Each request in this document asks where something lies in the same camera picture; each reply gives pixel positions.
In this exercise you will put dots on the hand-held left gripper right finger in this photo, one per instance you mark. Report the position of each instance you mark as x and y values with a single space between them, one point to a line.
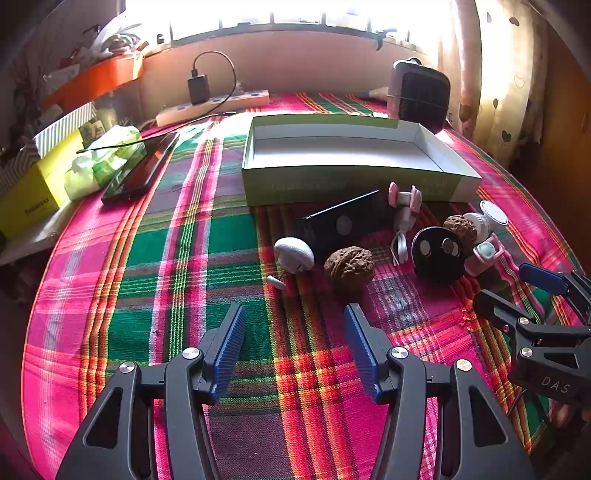
362 350

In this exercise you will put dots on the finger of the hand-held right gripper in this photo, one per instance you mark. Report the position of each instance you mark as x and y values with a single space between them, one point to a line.
542 278
501 314

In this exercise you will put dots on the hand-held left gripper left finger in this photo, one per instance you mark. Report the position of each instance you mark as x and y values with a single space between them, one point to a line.
228 350

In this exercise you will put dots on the pink mint phone holder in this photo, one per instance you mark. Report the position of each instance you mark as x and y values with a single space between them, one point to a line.
485 254

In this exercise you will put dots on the black round disc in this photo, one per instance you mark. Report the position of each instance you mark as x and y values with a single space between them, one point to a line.
436 267

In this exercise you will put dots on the white clear round jar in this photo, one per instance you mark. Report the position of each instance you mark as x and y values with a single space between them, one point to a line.
489 217

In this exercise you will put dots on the large brown walnut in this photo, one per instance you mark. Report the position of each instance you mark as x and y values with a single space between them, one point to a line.
348 268

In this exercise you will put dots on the small brown walnut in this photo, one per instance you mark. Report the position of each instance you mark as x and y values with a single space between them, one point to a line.
460 228

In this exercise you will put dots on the white mushroom-shaped holder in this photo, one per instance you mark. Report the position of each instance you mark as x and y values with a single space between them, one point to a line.
293 251

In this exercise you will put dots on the black power bank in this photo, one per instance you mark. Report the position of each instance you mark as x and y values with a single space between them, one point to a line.
323 226

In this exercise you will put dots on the pink plastic clip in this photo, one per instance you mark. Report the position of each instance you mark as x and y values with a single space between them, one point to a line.
404 196

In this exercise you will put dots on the green white cardboard box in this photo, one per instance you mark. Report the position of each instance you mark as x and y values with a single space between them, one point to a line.
341 152

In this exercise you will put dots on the small white plastic piece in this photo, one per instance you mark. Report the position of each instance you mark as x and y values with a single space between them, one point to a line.
276 282

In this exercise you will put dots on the plaid cloth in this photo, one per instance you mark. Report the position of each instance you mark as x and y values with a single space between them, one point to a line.
184 258

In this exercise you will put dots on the heart-print curtain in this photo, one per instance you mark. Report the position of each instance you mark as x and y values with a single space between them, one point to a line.
503 92

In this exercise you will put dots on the black smartphone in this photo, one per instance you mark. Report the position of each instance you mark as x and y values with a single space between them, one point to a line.
134 175

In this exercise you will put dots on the pink grey heater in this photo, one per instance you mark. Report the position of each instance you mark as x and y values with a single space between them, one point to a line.
420 97

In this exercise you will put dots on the green tissue packet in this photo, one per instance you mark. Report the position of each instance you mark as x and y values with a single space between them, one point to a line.
92 170

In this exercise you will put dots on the beige cone-shaped item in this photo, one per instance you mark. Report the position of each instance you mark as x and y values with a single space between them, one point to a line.
375 94

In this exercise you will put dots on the yellow box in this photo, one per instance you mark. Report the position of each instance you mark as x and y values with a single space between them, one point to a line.
27 198

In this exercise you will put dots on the white power strip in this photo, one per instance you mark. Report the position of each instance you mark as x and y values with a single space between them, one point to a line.
240 98

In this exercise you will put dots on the black charger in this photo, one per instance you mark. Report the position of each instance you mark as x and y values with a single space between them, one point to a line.
198 90

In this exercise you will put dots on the striped box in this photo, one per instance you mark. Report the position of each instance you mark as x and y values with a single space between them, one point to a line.
60 127

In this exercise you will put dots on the black window hook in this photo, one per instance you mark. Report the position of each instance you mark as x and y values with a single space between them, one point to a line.
379 39

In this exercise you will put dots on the orange tray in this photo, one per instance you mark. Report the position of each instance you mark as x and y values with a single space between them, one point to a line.
92 78

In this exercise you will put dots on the white plastic bag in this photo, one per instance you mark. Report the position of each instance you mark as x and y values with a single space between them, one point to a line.
115 41

